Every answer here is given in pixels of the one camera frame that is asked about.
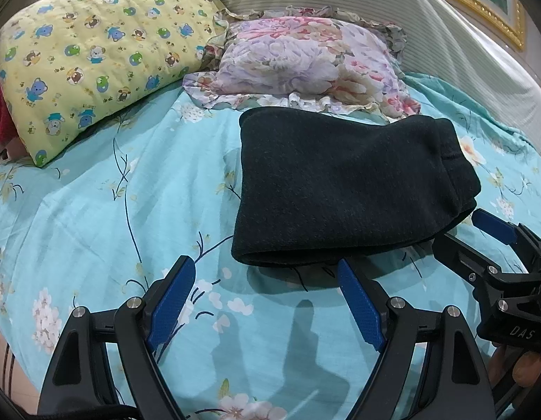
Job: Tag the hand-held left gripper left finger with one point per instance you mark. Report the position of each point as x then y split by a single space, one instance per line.
172 297

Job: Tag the person's right hand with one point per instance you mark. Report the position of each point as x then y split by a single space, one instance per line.
528 367

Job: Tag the pink floral ruffled pillow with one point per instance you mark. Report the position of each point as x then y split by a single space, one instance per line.
296 52

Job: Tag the red cloth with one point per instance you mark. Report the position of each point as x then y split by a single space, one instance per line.
1 105

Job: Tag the yellow cartoon print pillow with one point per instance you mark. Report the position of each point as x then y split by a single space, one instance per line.
100 43

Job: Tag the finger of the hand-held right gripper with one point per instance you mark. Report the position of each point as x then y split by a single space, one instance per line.
462 256
493 226

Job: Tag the teal floral bed sheet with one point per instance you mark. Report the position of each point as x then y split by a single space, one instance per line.
143 205

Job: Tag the black pants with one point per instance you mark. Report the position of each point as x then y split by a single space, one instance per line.
340 183

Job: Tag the gold framed floral painting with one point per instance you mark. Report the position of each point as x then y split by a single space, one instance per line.
471 4

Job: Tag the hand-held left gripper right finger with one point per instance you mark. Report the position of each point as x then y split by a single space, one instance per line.
362 306

